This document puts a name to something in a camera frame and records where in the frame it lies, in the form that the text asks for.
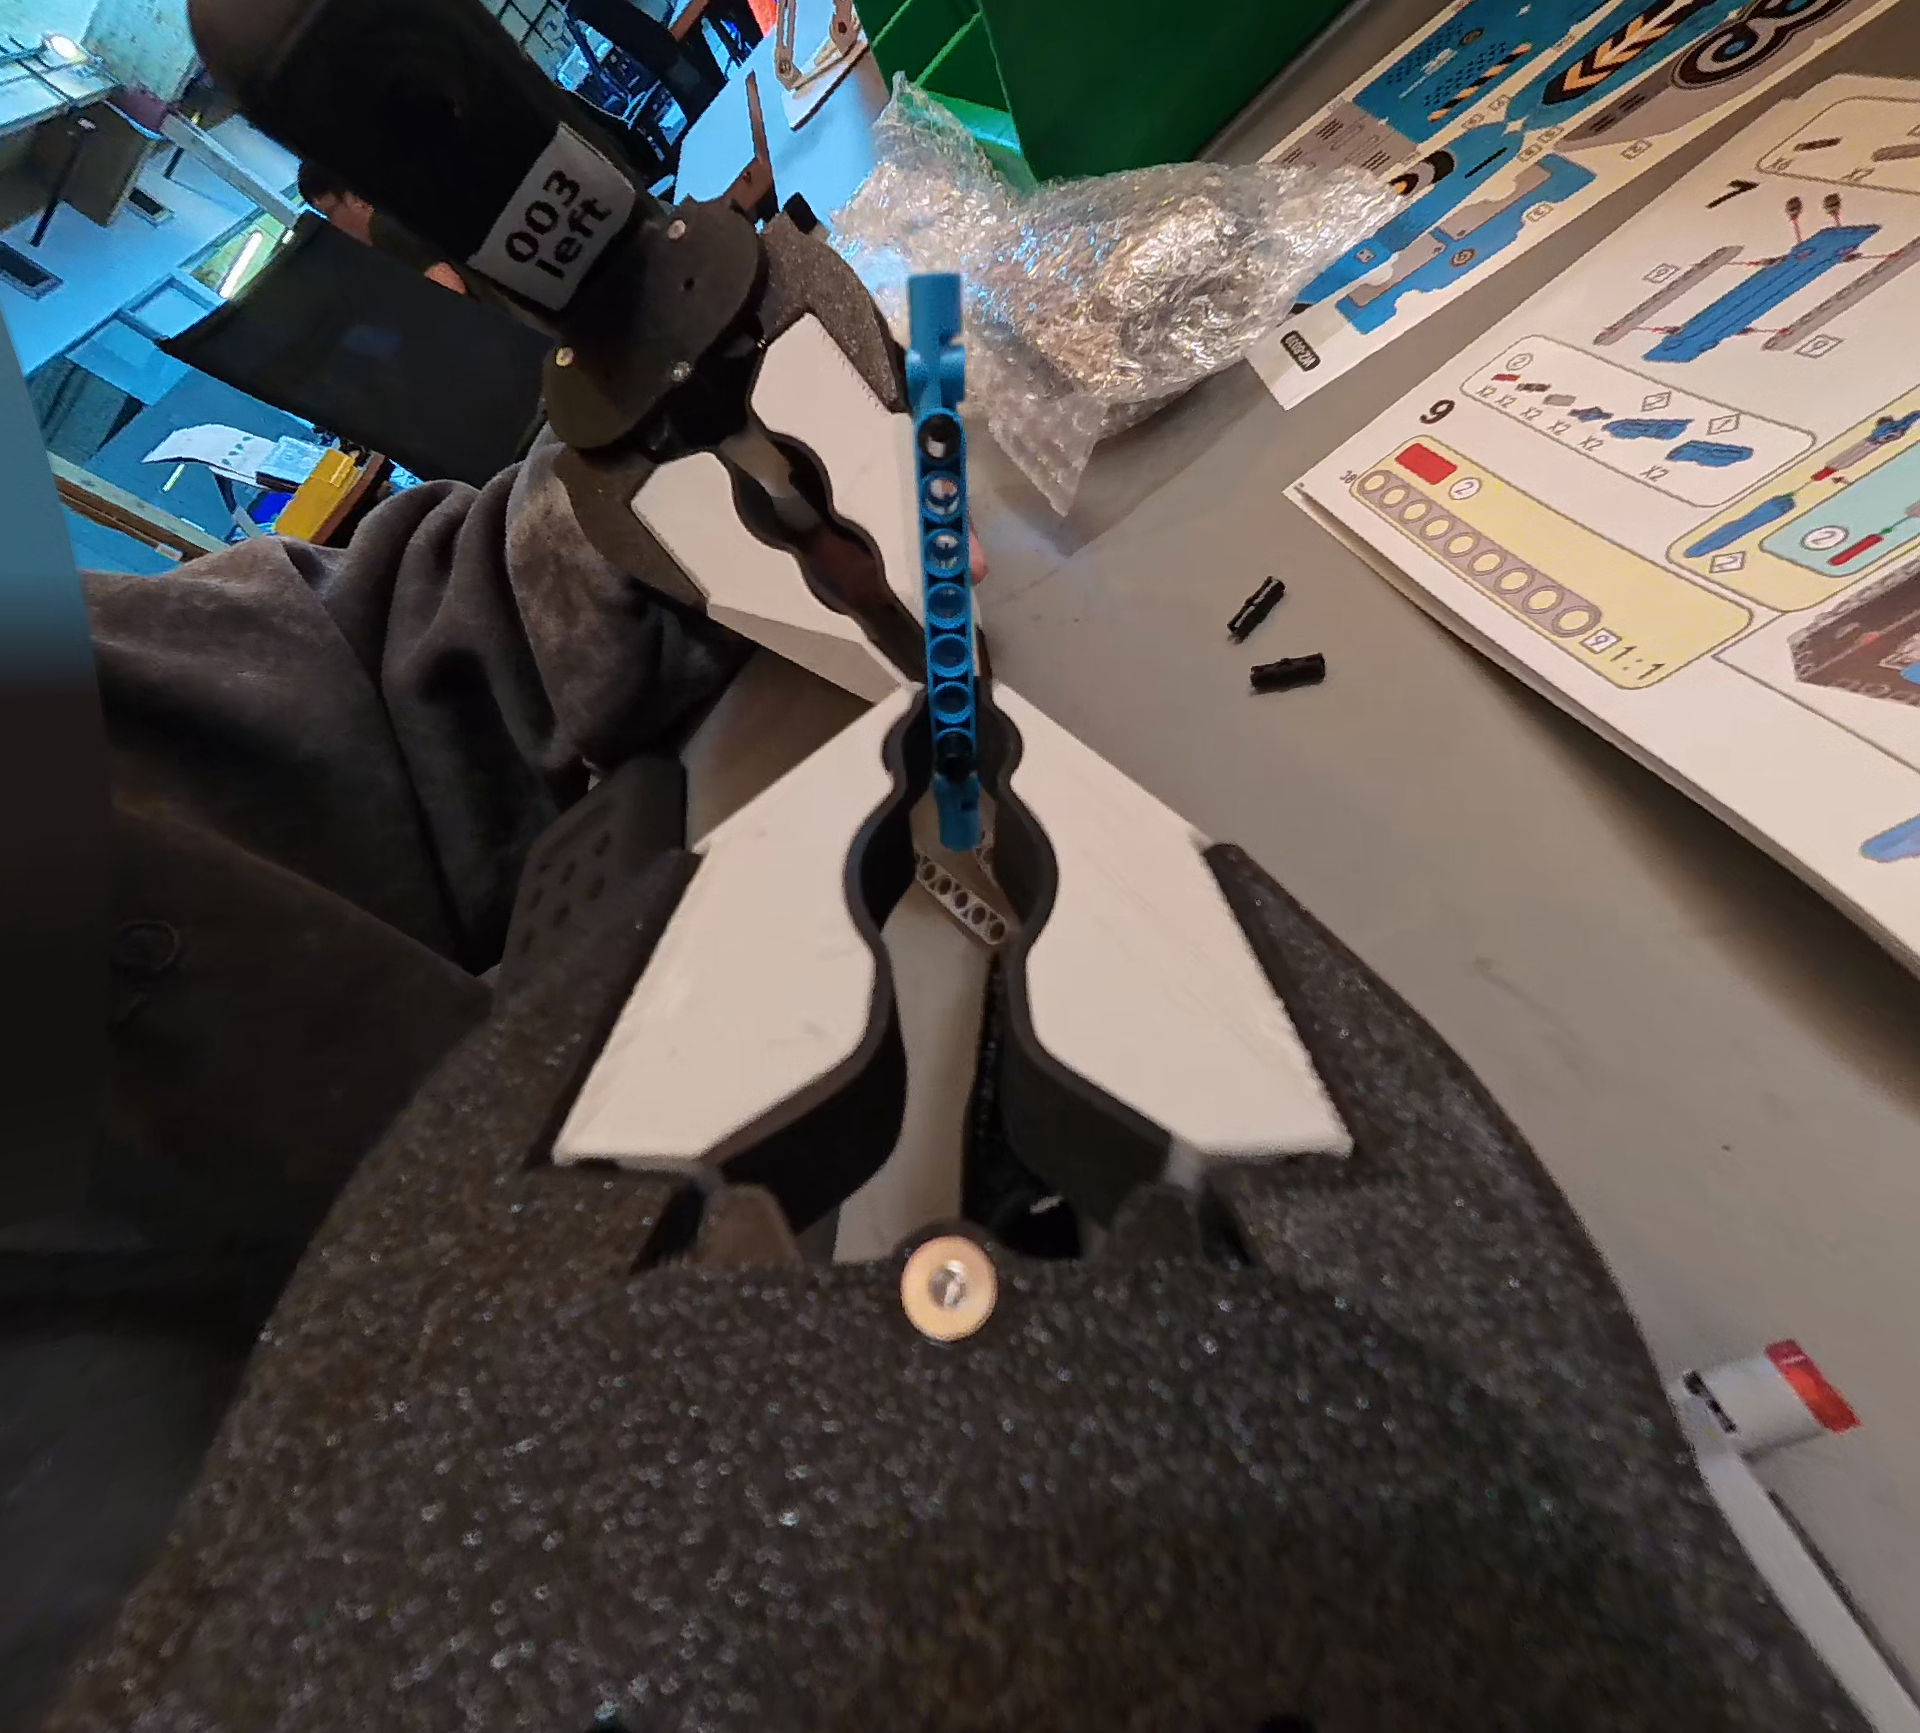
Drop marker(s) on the person's left forearm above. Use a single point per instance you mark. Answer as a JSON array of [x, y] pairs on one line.
[[374, 653]]

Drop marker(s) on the grey perforated building beam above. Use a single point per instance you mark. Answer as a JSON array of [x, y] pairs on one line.
[[969, 900]]

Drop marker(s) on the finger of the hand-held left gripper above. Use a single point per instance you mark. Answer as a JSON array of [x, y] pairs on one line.
[[766, 578], [839, 413]]

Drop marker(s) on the person's dark jacket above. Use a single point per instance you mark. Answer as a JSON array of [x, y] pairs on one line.
[[301, 1087]]

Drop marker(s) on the black dotted mat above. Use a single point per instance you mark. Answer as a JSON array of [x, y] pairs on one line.
[[586, 879]]

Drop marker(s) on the blue sticker sheet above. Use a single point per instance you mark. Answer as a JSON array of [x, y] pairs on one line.
[[1575, 39]]

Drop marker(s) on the clear bubble wrap bag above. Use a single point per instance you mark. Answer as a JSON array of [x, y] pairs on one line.
[[1126, 279]]

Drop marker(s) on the yellow plastic bin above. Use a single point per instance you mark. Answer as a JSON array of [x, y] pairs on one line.
[[319, 495]]

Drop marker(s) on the grey black motor block assembly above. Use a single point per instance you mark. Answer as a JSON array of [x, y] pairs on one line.
[[1756, 1404]]

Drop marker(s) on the black connector pin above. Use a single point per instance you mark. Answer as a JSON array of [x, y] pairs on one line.
[[1286, 673], [1256, 605]]

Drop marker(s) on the grey desk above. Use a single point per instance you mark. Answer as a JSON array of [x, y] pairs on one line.
[[1425, 939]]

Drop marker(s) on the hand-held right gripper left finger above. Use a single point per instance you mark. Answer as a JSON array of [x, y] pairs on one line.
[[735, 998]]

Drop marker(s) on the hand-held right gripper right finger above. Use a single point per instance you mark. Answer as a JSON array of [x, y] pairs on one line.
[[1185, 998]]

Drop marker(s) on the blue perforated building beam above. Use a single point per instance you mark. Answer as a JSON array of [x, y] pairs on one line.
[[933, 330]]

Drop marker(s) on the black mesh office chair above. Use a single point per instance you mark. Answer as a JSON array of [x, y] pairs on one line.
[[374, 369]]

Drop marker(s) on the open instruction booklet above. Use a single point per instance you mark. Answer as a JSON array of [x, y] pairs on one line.
[[1651, 413]]

